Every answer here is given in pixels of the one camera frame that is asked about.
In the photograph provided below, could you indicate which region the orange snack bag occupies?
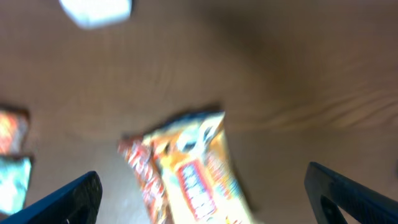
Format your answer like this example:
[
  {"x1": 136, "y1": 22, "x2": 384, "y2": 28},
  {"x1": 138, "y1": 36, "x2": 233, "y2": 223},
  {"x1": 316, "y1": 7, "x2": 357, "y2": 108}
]
[{"x1": 143, "y1": 111, "x2": 256, "y2": 224}]

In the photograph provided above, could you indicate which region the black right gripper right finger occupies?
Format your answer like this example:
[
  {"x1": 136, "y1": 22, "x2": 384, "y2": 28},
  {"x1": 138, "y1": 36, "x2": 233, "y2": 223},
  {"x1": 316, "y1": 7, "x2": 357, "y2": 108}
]
[{"x1": 304, "y1": 162, "x2": 397, "y2": 224}]

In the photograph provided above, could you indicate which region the small orange box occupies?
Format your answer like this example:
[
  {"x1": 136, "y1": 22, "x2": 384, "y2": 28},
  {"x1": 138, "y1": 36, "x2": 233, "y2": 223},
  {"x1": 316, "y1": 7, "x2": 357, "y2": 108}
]
[{"x1": 1, "y1": 105, "x2": 30, "y2": 155}]

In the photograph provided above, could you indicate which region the red chocolate bar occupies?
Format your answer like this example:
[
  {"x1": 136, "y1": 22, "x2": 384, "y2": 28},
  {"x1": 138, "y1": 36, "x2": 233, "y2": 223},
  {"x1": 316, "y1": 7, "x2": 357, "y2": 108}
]
[{"x1": 118, "y1": 138, "x2": 174, "y2": 224}]

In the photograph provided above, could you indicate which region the white barcode scanner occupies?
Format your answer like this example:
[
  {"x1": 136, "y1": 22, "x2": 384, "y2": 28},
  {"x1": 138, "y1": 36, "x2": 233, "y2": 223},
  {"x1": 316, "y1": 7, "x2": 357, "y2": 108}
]
[{"x1": 59, "y1": 0, "x2": 134, "y2": 30}]

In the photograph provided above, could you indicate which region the green wet wipes pack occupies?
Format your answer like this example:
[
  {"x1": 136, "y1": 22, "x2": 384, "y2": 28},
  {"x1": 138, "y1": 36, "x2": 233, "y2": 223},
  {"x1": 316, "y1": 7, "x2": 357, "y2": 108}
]
[{"x1": 1, "y1": 156, "x2": 32, "y2": 215}]

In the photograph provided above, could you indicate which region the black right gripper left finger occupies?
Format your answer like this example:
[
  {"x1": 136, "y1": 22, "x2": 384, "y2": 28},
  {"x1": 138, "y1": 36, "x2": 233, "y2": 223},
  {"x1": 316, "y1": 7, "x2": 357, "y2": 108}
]
[{"x1": 1, "y1": 171, "x2": 103, "y2": 224}]

